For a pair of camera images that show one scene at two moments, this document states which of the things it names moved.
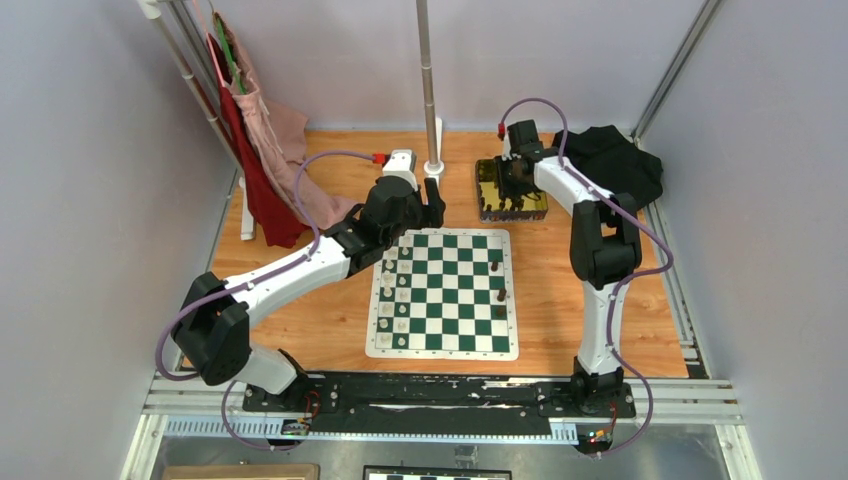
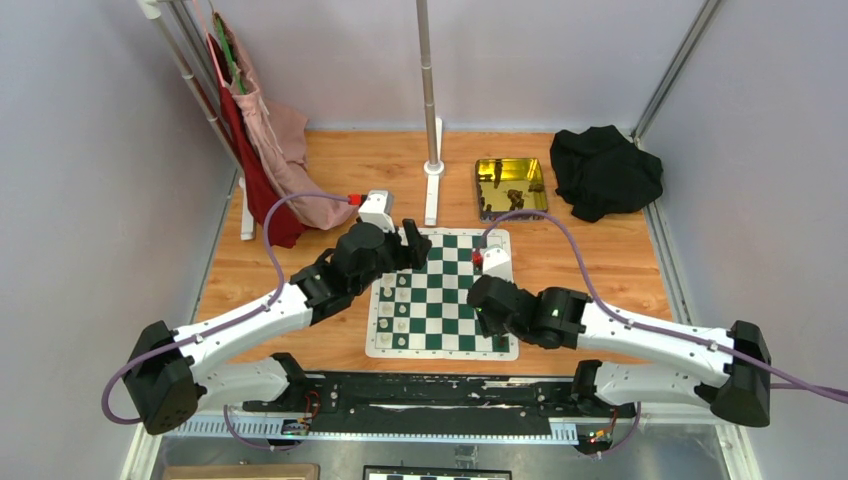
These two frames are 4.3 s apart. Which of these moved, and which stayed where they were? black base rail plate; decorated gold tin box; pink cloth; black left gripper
Moved: black left gripper
Stayed: black base rail plate; decorated gold tin box; pink cloth
